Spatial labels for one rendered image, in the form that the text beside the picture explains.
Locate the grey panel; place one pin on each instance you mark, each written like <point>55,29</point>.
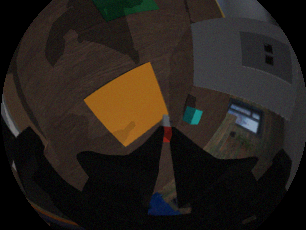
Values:
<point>248,58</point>

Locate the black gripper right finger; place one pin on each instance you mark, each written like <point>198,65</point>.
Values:
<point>196,172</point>

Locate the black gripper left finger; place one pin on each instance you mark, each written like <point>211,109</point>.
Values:
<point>138,170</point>

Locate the small teal block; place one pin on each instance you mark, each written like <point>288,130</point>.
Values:
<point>192,115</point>

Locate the orange flat square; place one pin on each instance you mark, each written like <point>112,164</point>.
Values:
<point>130,104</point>

